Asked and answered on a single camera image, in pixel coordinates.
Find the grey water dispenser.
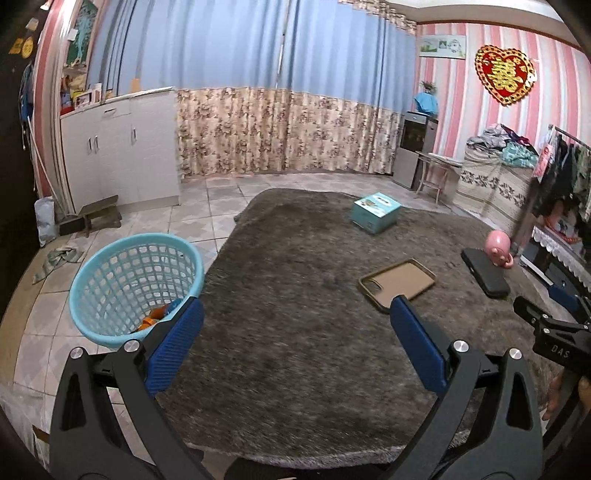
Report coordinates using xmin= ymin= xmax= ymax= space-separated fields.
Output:
xmin=392 ymin=112 xmax=439 ymax=190

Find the grey sack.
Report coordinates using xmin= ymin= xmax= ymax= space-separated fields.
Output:
xmin=34 ymin=196 xmax=56 ymax=247

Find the green striped floor rag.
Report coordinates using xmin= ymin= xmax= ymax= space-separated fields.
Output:
xmin=33 ymin=247 xmax=84 ymax=283

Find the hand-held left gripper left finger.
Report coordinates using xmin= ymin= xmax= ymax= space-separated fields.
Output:
xmin=49 ymin=298 xmax=206 ymax=480

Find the pink pig pot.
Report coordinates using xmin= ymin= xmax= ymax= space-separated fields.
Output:
xmin=484 ymin=231 xmax=515 ymax=268

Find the small wooden stool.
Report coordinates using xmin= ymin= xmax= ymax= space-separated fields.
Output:
xmin=58 ymin=195 xmax=123 ymax=236
xmin=416 ymin=151 xmax=462 ymax=204

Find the person's right hand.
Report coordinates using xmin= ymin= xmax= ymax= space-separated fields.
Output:
xmin=546 ymin=373 xmax=568 ymax=422

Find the metal clothes rack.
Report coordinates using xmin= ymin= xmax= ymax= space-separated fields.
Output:
xmin=517 ymin=124 xmax=591 ymax=259

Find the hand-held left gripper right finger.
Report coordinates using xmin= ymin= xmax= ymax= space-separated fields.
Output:
xmin=390 ymin=295 xmax=543 ymax=480

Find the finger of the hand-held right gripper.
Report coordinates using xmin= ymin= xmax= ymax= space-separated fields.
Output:
xmin=549 ymin=282 xmax=591 ymax=321
xmin=513 ymin=295 xmax=591 ymax=340

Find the cabinet with patterned cover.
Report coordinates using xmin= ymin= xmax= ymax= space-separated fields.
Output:
xmin=452 ymin=148 xmax=539 ymax=236

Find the pile of clothes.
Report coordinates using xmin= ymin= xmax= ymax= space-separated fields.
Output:
xmin=466 ymin=124 xmax=540 ymax=168

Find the black flat case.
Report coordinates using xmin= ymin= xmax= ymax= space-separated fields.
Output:
xmin=461 ymin=248 xmax=511 ymax=298

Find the blue hanging bag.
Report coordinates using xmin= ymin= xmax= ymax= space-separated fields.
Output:
xmin=18 ymin=62 xmax=35 ymax=148

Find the row of hanging clothes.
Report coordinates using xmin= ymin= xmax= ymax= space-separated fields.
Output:
xmin=531 ymin=131 xmax=591 ymax=241

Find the blue and floral curtain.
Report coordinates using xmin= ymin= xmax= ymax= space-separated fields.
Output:
xmin=277 ymin=0 xmax=419 ymax=176
xmin=88 ymin=0 xmax=291 ymax=179

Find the low cabinet with lace cloth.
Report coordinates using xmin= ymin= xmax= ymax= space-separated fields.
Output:
xmin=522 ymin=226 xmax=591 ymax=296

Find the blue covered water bottle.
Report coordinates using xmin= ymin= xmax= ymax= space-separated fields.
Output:
xmin=414 ymin=92 xmax=438 ymax=116

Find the green wall poster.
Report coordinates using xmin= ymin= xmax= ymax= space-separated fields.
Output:
xmin=67 ymin=0 xmax=100 ymax=68

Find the light blue plastic basket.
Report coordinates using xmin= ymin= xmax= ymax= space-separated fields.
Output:
xmin=68 ymin=233 xmax=205 ymax=350

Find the white cabinet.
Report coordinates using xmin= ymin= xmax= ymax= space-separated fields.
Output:
xmin=60 ymin=87 xmax=181 ymax=215

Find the brown phone case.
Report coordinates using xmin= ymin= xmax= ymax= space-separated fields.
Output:
xmin=359 ymin=259 xmax=437 ymax=315

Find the orange fruit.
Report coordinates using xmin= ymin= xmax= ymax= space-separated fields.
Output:
xmin=139 ymin=307 xmax=169 ymax=333

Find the landscape wall picture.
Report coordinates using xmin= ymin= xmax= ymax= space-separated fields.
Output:
xmin=419 ymin=35 xmax=467 ymax=59

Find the teal cardboard box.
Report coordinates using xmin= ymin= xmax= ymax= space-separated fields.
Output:
xmin=349 ymin=192 xmax=402 ymax=234

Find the pink hanging bag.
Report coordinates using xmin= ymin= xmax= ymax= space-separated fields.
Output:
xmin=532 ymin=143 xmax=555 ymax=178

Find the wooden broom handle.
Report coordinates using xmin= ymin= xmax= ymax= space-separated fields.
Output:
xmin=25 ymin=115 xmax=65 ymax=217

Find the brown shaggy rug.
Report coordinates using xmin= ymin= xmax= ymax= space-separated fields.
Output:
xmin=154 ymin=187 xmax=561 ymax=467

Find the red heart wall decoration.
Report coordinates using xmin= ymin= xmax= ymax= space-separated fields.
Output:
xmin=475 ymin=45 xmax=539 ymax=107

